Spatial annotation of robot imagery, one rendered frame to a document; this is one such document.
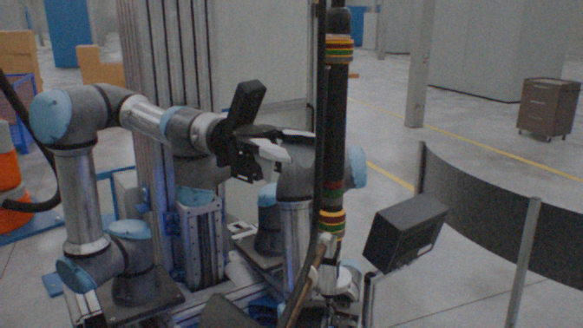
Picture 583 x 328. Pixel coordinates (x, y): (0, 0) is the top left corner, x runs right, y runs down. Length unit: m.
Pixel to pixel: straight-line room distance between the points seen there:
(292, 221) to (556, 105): 6.55
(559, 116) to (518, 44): 3.18
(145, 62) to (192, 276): 0.73
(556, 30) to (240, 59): 9.22
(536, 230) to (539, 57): 8.51
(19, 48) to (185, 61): 7.12
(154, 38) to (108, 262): 0.65
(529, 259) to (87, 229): 2.17
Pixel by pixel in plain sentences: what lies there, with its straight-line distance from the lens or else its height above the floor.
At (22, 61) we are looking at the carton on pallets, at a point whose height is 1.12.
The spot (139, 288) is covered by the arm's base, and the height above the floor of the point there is 1.09.
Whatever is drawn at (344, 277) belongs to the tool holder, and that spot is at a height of 1.46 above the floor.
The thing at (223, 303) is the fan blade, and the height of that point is 1.41.
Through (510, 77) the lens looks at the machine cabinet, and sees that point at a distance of 10.44.
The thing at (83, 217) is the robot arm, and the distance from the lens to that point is 1.20.
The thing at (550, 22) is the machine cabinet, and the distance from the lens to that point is 10.98.
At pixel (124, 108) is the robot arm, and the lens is 1.13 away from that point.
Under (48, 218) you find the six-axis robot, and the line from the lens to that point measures 4.67.
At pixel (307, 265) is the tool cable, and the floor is 1.56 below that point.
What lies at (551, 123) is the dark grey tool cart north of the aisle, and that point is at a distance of 7.50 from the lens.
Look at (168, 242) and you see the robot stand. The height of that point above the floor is 1.10.
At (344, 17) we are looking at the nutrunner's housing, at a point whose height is 1.84.
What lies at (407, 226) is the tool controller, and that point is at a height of 1.23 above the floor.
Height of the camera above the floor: 1.85
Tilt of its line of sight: 19 degrees down
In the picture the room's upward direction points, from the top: straight up
